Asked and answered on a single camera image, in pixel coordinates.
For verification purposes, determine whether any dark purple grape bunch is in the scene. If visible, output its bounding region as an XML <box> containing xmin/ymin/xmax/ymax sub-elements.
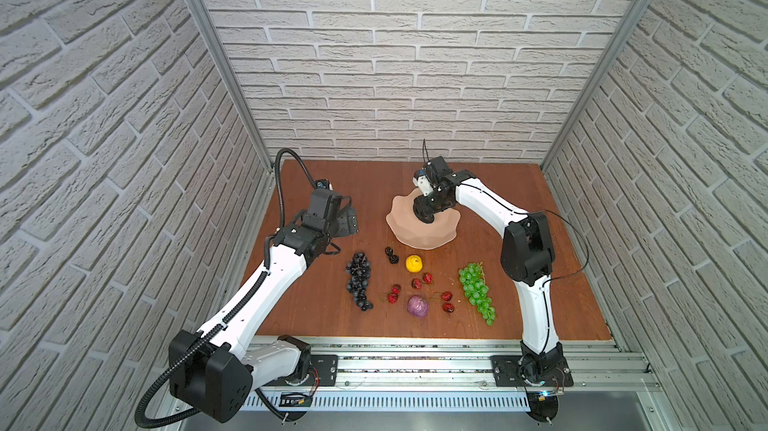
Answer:
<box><xmin>345</xmin><ymin>251</ymin><xmax>373</xmax><ymax>312</ymax></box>

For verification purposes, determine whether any yellow fake lemon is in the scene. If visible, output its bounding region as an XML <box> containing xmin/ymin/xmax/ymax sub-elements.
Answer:
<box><xmin>405</xmin><ymin>254</ymin><xmax>424</xmax><ymax>273</ymax></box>

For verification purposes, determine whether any green grape bunch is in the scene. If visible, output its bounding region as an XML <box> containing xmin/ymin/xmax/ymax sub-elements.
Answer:
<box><xmin>458</xmin><ymin>263</ymin><xmax>497</xmax><ymax>326</ymax></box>

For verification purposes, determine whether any red cherry pair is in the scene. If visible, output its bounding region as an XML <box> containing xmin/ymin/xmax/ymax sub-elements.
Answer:
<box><xmin>386</xmin><ymin>284</ymin><xmax>401</xmax><ymax>304</ymax></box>
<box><xmin>411</xmin><ymin>272</ymin><xmax>433</xmax><ymax>290</ymax></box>
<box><xmin>440</xmin><ymin>291</ymin><xmax>455</xmax><ymax>313</ymax></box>

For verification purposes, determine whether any purple fake fig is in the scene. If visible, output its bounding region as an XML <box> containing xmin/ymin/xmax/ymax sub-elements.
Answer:
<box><xmin>407</xmin><ymin>295</ymin><xmax>429</xmax><ymax>318</ymax></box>

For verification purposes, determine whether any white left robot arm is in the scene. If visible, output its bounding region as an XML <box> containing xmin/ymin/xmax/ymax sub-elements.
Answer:
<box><xmin>163</xmin><ymin>180</ymin><xmax>358</xmax><ymax>423</ymax></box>

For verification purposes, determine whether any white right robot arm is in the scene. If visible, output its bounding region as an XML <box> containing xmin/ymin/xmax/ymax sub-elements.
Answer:
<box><xmin>413</xmin><ymin>156</ymin><xmax>573</xmax><ymax>388</ymax></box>

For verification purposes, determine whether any pink scalloped fruit bowl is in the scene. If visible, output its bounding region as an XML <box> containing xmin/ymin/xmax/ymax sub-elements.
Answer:
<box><xmin>386</xmin><ymin>188</ymin><xmax>461</xmax><ymax>250</ymax></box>

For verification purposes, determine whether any black cherry pair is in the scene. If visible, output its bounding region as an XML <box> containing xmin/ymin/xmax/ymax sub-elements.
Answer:
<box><xmin>385</xmin><ymin>246</ymin><xmax>399</xmax><ymax>264</ymax></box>

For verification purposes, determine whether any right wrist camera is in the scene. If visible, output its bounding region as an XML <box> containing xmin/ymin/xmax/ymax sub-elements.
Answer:
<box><xmin>412</xmin><ymin>169</ymin><xmax>433</xmax><ymax>196</ymax></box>

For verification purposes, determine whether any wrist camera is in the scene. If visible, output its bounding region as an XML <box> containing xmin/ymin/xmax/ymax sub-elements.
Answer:
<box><xmin>412</xmin><ymin>169</ymin><xmax>433</xmax><ymax>196</ymax></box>
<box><xmin>315</xmin><ymin>179</ymin><xmax>333</xmax><ymax>190</ymax></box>

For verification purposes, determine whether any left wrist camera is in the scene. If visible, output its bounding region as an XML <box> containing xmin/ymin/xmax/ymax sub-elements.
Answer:
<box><xmin>315</xmin><ymin>179</ymin><xmax>333</xmax><ymax>190</ymax></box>

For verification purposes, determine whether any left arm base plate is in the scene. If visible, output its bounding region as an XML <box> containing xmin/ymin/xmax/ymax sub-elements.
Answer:
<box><xmin>268</xmin><ymin>354</ymin><xmax>339</xmax><ymax>388</ymax></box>

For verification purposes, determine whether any aluminium mounting rail frame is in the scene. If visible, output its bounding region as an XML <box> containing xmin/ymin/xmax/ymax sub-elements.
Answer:
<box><xmin>143</xmin><ymin>336</ymin><xmax>679</xmax><ymax>431</ymax></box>

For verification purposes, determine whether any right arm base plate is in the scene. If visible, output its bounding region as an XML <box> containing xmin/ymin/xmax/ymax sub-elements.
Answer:
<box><xmin>491</xmin><ymin>355</ymin><xmax>574</xmax><ymax>388</ymax></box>

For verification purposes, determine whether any right aluminium corner post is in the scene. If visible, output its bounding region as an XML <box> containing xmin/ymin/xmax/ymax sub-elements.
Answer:
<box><xmin>540</xmin><ymin>0</ymin><xmax>652</xmax><ymax>172</ymax></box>

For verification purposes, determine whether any aluminium corner post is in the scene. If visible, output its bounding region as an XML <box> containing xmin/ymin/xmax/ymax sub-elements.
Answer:
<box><xmin>540</xmin><ymin>0</ymin><xmax>652</xmax><ymax>172</ymax></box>
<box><xmin>185</xmin><ymin>0</ymin><xmax>273</xmax><ymax>171</ymax></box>

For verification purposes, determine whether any black corrugated cable conduit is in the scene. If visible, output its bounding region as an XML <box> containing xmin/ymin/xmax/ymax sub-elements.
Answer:
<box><xmin>134</xmin><ymin>147</ymin><xmax>319</xmax><ymax>429</ymax></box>

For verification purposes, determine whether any left aluminium corner post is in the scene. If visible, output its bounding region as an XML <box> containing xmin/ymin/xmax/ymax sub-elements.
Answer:
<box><xmin>185</xmin><ymin>0</ymin><xmax>273</xmax><ymax>171</ymax></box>

